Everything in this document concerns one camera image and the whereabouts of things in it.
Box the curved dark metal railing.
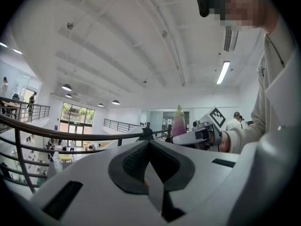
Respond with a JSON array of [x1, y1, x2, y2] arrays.
[[0, 113, 171, 194]]

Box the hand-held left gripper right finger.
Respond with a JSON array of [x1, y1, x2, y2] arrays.
[[150, 140, 240, 226]]

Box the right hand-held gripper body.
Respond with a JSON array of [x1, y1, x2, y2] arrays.
[[192, 106, 227, 152]]

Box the purple eggplant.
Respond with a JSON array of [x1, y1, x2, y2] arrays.
[[171, 104, 188, 138]]

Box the person's head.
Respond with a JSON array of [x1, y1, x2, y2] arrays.
[[204, 0, 279, 35]]

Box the black neck cord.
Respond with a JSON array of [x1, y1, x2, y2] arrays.
[[265, 33, 285, 68]]

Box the clear plastic bottle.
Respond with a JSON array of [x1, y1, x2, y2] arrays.
[[52, 151, 64, 175]]

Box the glass entrance doors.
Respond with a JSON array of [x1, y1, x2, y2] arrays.
[[59, 101, 96, 148]]

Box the ceiling air vent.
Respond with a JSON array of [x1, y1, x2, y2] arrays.
[[223, 26, 239, 53]]

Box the person's beige sweater torso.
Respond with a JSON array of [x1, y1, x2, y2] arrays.
[[250, 14, 301, 138]]

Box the straight dark balcony railing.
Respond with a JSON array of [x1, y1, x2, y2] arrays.
[[0, 97, 51, 124]]

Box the long fluorescent ceiling light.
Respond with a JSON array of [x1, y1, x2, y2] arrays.
[[216, 60, 231, 85]]

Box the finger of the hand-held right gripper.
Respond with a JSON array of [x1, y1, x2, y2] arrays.
[[172, 130, 209, 147]]

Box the black bracket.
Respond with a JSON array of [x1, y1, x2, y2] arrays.
[[135, 127, 154, 142]]

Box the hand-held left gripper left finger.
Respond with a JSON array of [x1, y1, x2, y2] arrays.
[[30, 140, 166, 226]]

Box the person's right forearm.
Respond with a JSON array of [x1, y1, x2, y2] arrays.
[[220, 123, 268, 154]]

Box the black head-worn camera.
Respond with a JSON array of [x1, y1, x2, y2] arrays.
[[196, 0, 228, 18]]

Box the white ceiling pipe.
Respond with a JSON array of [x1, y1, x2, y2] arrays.
[[137, 0, 187, 87]]

